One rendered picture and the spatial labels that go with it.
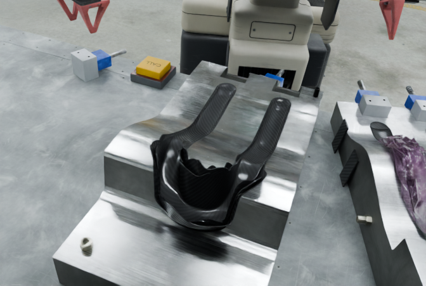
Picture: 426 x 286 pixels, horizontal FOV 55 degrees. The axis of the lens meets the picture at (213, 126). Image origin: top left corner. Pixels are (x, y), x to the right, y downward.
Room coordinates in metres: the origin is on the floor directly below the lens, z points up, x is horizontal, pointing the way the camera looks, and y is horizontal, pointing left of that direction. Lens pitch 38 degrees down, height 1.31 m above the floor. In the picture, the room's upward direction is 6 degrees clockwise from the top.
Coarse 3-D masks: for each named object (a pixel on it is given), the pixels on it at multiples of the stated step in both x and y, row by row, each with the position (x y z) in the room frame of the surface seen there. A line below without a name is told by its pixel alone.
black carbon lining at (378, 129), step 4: (372, 124) 0.64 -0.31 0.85; (376, 124) 0.65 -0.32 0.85; (380, 124) 0.65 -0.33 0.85; (384, 124) 0.64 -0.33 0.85; (372, 128) 0.63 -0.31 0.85; (376, 128) 0.63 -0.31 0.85; (380, 128) 0.64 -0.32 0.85; (384, 128) 0.64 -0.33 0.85; (388, 128) 0.63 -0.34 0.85; (372, 132) 0.61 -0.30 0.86; (376, 132) 0.62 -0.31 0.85; (380, 132) 0.63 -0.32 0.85; (384, 132) 0.63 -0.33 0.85; (388, 132) 0.63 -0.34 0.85; (376, 136) 0.61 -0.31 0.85; (380, 136) 0.61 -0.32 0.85; (384, 136) 0.61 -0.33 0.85; (388, 136) 0.61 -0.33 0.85; (420, 228) 0.37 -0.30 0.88; (424, 236) 0.36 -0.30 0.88
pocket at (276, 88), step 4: (276, 84) 0.71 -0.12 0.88; (276, 88) 0.71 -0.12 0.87; (280, 88) 0.71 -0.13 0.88; (284, 88) 0.71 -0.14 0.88; (300, 88) 0.69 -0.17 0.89; (280, 92) 0.70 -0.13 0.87; (284, 92) 0.70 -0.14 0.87; (288, 92) 0.70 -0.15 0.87; (292, 92) 0.70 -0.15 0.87; (296, 92) 0.70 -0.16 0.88; (296, 96) 0.70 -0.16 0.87
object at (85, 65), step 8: (72, 56) 0.79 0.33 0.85; (80, 56) 0.79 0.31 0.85; (88, 56) 0.79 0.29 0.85; (96, 56) 0.82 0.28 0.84; (104, 56) 0.82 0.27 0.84; (112, 56) 0.85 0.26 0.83; (72, 64) 0.80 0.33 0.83; (80, 64) 0.78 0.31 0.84; (88, 64) 0.78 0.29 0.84; (96, 64) 0.79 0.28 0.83; (104, 64) 0.81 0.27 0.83; (80, 72) 0.78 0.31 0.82; (88, 72) 0.78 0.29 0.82; (96, 72) 0.79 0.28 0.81; (88, 80) 0.77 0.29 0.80
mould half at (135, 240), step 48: (192, 96) 0.63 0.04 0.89; (240, 96) 0.64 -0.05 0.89; (288, 96) 0.65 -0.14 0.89; (144, 144) 0.43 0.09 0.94; (240, 144) 0.50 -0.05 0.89; (288, 144) 0.52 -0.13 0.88; (144, 192) 0.38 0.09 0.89; (288, 192) 0.36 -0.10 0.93; (96, 240) 0.31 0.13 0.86; (144, 240) 0.32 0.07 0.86; (192, 240) 0.33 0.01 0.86; (240, 240) 0.33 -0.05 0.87
